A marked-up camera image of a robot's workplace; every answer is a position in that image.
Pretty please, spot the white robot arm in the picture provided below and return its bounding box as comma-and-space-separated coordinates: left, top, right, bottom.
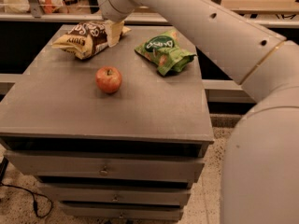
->
98, 0, 299, 224

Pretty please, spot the brown chip bag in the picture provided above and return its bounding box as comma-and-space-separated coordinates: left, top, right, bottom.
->
52, 21, 131, 60

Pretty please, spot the black floor cable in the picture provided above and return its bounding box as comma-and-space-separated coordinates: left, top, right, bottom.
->
0, 182, 54, 219

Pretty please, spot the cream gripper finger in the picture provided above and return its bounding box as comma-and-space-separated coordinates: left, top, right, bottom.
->
104, 21, 124, 47

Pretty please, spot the green chip bag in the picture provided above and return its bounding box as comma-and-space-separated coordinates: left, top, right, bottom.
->
135, 29, 196, 77

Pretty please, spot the top grey drawer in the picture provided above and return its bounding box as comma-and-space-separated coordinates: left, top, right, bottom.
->
5, 150, 204, 183

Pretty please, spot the grey drawer cabinet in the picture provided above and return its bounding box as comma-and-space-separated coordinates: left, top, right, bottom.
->
0, 24, 215, 222

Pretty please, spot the grey drawer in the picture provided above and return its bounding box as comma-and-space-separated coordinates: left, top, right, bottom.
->
5, 150, 204, 183
59, 203, 183, 221
38, 183, 191, 206

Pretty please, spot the grey metal post left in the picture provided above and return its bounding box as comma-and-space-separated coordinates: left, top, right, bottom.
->
28, 0, 44, 18

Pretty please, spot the bottom grey drawer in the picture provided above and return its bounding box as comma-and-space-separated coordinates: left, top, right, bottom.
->
59, 203, 183, 221

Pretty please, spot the red apple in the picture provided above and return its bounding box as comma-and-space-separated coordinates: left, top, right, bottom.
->
95, 66, 122, 93

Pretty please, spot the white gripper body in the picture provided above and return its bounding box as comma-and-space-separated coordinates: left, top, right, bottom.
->
97, 0, 138, 22

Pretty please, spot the middle grey drawer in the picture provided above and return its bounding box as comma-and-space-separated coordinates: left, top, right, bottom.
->
38, 183, 191, 206

